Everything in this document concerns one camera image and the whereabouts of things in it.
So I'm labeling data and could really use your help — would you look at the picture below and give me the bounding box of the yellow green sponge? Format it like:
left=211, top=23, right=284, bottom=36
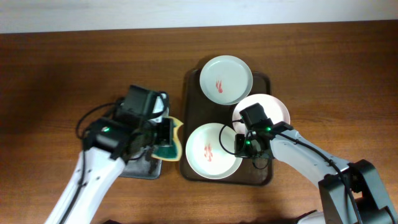
left=151, top=116, right=183, bottom=162

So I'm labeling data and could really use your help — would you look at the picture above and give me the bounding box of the pink plate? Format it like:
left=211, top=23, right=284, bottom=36
left=232, top=94, right=290, bottom=124

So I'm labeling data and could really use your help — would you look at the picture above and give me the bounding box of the cream white plate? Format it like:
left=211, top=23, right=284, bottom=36
left=185, top=123, right=243, bottom=180

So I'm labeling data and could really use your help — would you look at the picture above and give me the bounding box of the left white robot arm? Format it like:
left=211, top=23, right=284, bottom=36
left=46, top=116, right=182, bottom=223

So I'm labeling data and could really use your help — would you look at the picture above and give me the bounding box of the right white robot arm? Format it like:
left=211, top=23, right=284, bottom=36
left=249, top=121, right=397, bottom=223

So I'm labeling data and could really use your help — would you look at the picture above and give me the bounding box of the small black metal tray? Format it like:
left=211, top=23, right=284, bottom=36
left=118, top=93, right=170, bottom=180

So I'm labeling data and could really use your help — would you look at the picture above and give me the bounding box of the light green dirty plate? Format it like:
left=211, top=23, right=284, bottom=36
left=199, top=55, right=254, bottom=105

